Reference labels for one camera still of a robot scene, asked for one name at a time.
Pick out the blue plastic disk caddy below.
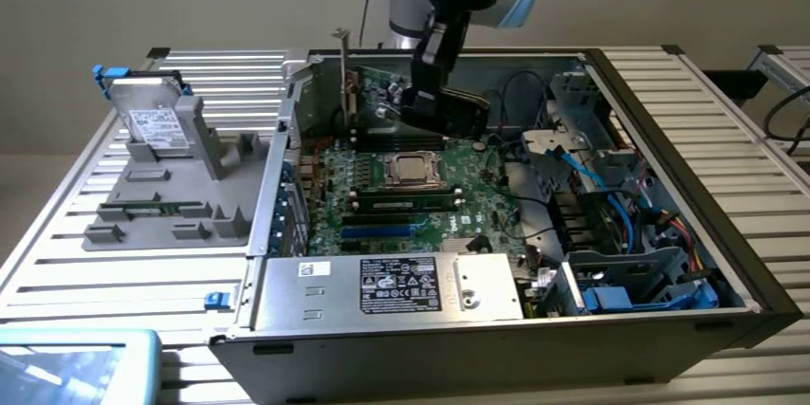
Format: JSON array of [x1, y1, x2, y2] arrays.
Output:
[[580, 279, 722, 317]]

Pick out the black expansion slot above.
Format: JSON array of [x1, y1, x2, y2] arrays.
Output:
[[339, 212, 414, 228]]

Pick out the empty black RAM slots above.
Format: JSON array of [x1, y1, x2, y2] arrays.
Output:
[[351, 129, 446, 152]]

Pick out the thick black cable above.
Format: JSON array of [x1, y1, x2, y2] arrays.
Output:
[[764, 85, 810, 156]]

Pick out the black looped wire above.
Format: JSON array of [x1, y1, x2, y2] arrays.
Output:
[[490, 69, 553, 133]]

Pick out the silver power supply unit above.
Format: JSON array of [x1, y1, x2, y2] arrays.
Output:
[[251, 251, 528, 332]]

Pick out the silver chipset heatsink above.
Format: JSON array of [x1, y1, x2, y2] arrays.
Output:
[[441, 235, 494, 255]]

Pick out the blue expansion slot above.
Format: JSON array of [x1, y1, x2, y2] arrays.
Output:
[[339, 226, 414, 241]]

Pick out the red yellow power wires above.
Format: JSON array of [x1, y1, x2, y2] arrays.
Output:
[[654, 213, 709, 281]]

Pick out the grey plastic parts rack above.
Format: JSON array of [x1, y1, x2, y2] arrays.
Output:
[[81, 94, 266, 253]]

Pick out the blue data wire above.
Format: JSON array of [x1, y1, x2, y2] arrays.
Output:
[[549, 147, 637, 255]]

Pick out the black case fan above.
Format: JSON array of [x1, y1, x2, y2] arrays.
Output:
[[548, 190, 630, 255]]

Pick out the green graphics card metal bracket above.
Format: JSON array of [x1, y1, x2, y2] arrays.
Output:
[[331, 27, 494, 141]]

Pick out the green motherboard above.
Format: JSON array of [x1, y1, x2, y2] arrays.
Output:
[[306, 135, 528, 260]]

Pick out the CPU in metal socket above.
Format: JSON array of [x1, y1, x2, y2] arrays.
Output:
[[378, 150, 450, 189]]

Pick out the open black PC case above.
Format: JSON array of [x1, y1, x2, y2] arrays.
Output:
[[209, 46, 806, 405]]

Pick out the hard disk with blue carrier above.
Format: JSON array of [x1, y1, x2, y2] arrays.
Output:
[[90, 64, 197, 151]]

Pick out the black table connector bracket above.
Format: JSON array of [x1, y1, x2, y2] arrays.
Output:
[[700, 69, 762, 99]]

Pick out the grey metal drive cage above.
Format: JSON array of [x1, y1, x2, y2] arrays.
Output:
[[520, 69, 642, 198]]

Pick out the turquoise teach pendant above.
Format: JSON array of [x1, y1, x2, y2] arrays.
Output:
[[0, 328, 161, 405]]

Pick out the installed RAM stick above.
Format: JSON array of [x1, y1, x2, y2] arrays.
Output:
[[349, 199, 461, 213], [349, 189, 459, 202]]

